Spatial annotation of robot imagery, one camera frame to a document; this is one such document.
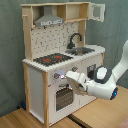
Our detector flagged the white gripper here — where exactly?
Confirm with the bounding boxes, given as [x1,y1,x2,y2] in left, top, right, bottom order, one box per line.
[66,71,90,95]

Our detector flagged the oven door with window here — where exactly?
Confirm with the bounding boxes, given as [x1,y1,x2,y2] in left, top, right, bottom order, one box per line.
[55,84,74,111]

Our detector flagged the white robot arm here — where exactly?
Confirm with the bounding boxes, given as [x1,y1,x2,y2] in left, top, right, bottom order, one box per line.
[66,40,128,100]

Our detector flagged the wooden toy kitchen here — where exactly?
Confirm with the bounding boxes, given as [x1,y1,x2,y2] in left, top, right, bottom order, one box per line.
[22,2,105,127]

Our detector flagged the right oven knob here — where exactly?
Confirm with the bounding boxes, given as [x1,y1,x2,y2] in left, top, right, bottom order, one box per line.
[72,66,78,72]

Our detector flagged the oven knob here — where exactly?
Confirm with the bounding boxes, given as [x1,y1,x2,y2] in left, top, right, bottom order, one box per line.
[54,73,60,79]
[72,66,78,72]

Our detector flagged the white cupboard door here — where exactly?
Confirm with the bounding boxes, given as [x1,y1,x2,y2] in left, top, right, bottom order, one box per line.
[80,59,101,106]

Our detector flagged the left oven knob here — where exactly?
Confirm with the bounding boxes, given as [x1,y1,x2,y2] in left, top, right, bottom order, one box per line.
[54,73,60,79]

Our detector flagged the grey toy sink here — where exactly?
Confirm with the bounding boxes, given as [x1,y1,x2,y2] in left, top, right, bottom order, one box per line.
[65,47,95,55]

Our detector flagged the black toy faucet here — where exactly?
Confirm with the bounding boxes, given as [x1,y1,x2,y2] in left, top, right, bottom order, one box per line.
[67,33,82,49]

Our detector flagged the black toy stovetop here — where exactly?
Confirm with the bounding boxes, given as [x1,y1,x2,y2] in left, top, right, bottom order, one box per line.
[34,53,71,66]

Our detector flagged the grey range hood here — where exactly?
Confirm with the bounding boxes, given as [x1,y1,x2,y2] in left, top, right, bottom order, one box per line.
[35,5,64,27]

